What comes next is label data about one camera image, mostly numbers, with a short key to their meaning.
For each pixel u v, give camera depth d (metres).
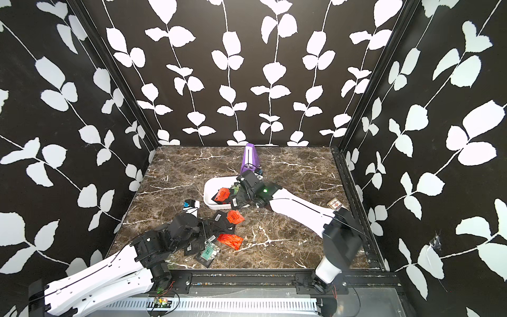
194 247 0.82
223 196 0.95
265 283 0.75
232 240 0.84
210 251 0.82
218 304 0.70
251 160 1.00
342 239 0.44
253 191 0.62
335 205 0.95
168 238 0.55
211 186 0.99
